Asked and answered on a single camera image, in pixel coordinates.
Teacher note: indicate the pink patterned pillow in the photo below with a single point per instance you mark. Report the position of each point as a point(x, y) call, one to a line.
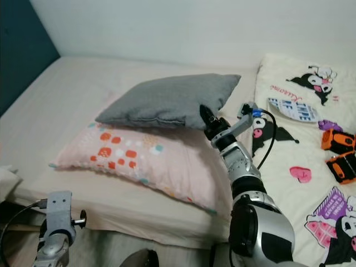
point(156, 161)

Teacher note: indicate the grey fabric pillow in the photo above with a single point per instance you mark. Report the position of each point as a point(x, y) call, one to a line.
point(167, 100)

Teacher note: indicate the orange black toy tool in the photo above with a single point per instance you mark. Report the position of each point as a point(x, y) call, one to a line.
point(336, 141)
point(343, 168)

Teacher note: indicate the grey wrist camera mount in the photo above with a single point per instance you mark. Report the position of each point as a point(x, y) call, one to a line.
point(59, 211)
point(239, 127)

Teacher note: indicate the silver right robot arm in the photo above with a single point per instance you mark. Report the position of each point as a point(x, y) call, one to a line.
point(267, 233)

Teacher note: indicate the white cloth bundle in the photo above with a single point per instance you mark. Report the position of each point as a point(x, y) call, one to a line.
point(8, 182)

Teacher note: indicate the small purple toy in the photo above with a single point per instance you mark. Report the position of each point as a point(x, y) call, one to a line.
point(329, 125)

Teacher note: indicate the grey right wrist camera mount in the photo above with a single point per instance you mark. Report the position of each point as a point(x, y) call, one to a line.
point(239, 127)

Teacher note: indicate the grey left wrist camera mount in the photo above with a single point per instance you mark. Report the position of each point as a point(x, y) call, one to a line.
point(59, 211)

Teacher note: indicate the bed with cream sheet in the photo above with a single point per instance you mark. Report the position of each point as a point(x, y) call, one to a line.
point(67, 108)

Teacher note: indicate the cream cartoon print blanket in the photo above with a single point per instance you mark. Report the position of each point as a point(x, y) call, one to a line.
point(283, 183)

